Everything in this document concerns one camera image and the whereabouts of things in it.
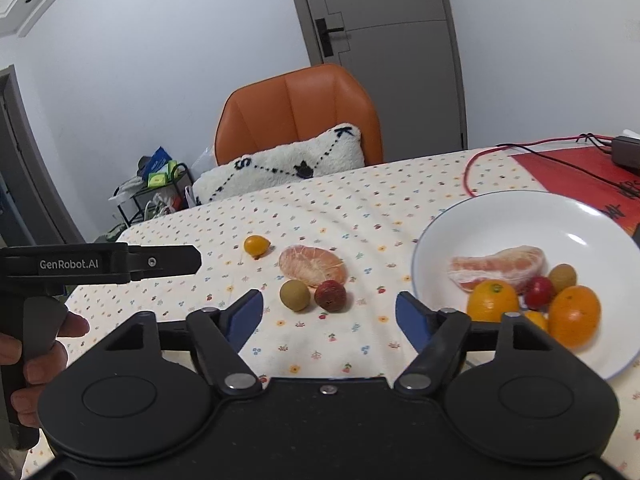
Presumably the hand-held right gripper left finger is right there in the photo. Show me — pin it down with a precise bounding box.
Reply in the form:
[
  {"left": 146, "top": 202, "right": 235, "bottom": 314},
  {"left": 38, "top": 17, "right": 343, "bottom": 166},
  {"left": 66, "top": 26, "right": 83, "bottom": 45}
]
[{"left": 101, "top": 289, "right": 264, "bottom": 401}]

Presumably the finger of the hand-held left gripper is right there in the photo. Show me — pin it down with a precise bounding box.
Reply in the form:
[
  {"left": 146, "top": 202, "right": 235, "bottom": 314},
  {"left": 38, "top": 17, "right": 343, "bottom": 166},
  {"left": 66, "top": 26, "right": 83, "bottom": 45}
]
[{"left": 127, "top": 245, "right": 203, "bottom": 282}]

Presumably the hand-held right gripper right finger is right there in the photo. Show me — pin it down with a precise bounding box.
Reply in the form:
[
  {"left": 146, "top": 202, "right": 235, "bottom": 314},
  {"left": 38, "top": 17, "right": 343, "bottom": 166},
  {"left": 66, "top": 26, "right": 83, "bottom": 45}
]
[{"left": 392, "top": 291, "right": 568, "bottom": 401}]

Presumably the brown kiwi berry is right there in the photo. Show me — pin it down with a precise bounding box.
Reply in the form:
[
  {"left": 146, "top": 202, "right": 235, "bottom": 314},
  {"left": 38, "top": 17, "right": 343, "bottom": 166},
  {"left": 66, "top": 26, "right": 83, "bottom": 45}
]
[{"left": 279, "top": 280, "right": 309, "bottom": 313}]

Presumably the orange mandarin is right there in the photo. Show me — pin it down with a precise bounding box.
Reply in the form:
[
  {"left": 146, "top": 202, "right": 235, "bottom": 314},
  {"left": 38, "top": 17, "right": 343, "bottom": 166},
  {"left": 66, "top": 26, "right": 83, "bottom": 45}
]
[
  {"left": 466, "top": 280, "right": 521, "bottom": 323},
  {"left": 547, "top": 285, "right": 602, "bottom": 350}
]

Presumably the dark red lychee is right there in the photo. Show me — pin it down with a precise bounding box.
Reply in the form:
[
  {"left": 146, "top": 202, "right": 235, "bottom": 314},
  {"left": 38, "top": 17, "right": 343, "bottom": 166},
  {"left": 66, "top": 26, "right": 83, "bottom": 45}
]
[{"left": 314, "top": 281, "right": 347, "bottom": 312}]

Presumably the peeled pomelo segment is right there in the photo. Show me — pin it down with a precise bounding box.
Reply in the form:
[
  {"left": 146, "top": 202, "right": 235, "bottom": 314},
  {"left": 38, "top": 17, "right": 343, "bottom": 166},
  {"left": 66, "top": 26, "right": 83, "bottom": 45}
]
[
  {"left": 279, "top": 245, "right": 348, "bottom": 288},
  {"left": 446, "top": 245, "right": 547, "bottom": 295}
]

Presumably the small yellow kumquat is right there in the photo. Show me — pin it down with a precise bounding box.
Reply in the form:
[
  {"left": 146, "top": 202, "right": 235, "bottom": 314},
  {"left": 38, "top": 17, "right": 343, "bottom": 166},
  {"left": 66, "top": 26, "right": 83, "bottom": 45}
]
[
  {"left": 244, "top": 235, "right": 272, "bottom": 260},
  {"left": 522, "top": 310, "right": 551, "bottom": 336}
]

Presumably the white plate with blue rim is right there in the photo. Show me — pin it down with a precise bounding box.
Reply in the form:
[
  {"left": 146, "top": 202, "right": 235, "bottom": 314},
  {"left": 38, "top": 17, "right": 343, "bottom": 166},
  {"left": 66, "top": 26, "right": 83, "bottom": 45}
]
[{"left": 412, "top": 191, "right": 640, "bottom": 380}]

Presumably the red cherry tomato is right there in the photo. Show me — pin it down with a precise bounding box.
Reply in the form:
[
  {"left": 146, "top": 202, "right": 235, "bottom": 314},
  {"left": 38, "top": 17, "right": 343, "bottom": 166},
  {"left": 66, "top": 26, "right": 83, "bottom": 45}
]
[{"left": 524, "top": 276, "right": 557, "bottom": 311}]

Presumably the green-brown kiwi berry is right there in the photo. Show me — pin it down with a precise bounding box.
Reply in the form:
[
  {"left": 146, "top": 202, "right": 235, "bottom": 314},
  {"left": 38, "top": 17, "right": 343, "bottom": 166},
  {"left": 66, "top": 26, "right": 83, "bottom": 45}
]
[{"left": 548, "top": 263, "right": 577, "bottom": 294}]

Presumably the person's left hand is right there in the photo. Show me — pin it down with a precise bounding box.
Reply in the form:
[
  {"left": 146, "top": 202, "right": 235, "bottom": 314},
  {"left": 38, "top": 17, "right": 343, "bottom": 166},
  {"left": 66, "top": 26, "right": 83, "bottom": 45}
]
[{"left": 0, "top": 311, "right": 91, "bottom": 429}]

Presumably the black metal rack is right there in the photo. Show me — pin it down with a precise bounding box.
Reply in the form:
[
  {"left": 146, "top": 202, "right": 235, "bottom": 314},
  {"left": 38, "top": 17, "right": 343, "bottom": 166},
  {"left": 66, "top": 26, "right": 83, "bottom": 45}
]
[{"left": 110, "top": 162, "right": 194, "bottom": 229}]

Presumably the blue packet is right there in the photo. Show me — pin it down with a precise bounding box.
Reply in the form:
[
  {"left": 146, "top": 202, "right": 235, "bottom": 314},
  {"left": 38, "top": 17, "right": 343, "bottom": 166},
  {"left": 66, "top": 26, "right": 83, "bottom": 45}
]
[{"left": 141, "top": 146, "right": 174, "bottom": 181}]

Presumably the white plastic bag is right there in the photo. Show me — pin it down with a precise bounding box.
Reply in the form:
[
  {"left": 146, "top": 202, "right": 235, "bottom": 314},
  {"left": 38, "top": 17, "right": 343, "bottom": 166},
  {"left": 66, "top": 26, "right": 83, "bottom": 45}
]
[{"left": 190, "top": 146, "right": 219, "bottom": 177}]

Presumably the white fluffy pillow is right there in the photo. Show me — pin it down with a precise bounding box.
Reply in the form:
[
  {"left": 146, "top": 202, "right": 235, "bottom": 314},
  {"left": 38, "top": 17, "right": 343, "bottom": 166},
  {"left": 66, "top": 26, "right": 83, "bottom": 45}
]
[{"left": 192, "top": 123, "right": 366, "bottom": 206}]

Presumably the orange leather chair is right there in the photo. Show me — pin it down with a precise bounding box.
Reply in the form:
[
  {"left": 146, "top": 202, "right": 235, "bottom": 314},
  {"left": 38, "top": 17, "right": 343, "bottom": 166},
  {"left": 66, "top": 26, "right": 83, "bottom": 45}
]
[{"left": 214, "top": 63, "right": 384, "bottom": 167}]

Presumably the red paper sheet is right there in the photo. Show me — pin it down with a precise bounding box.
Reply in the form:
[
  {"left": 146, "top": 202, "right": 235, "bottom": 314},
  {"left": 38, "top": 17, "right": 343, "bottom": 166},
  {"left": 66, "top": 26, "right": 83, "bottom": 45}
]
[{"left": 510, "top": 141, "right": 640, "bottom": 235}]

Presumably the black charger adapter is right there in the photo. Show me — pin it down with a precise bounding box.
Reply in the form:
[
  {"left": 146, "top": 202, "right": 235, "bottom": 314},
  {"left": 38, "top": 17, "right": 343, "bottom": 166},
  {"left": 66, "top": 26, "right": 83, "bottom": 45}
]
[{"left": 611, "top": 135, "right": 640, "bottom": 172}]

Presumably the grey door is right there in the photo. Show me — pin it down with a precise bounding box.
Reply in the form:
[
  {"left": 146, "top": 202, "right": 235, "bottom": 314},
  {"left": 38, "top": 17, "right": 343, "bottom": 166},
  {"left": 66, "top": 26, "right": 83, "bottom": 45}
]
[{"left": 282, "top": 0, "right": 468, "bottom": 166}]

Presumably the grey door frame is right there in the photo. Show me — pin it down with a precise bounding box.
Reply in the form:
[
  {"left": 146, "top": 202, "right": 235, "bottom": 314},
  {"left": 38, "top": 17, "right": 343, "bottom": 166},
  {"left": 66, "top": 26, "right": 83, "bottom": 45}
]
[{"left": 0, "top": 65, "right": 86, "bottom": 247}]

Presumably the red cable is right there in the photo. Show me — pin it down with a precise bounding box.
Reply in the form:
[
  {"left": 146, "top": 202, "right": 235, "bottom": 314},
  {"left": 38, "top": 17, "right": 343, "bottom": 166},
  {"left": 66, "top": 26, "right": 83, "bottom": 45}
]
[{"left": 462, "top": 135, "right": 623, "bottom": 199}]

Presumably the black cable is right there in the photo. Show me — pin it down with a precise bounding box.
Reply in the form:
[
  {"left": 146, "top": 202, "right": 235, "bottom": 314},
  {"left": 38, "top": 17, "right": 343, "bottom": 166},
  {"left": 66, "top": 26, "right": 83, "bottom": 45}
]
[{"left": 495, "top": 132, "right": 621, "bottom": 156}]

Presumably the black door handle lock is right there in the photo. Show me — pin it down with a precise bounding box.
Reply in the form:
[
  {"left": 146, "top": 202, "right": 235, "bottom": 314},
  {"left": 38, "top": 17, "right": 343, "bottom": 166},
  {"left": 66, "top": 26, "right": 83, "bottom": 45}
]
[{"left": 315, "top": 17, "right": 346, "bottom": 57}]

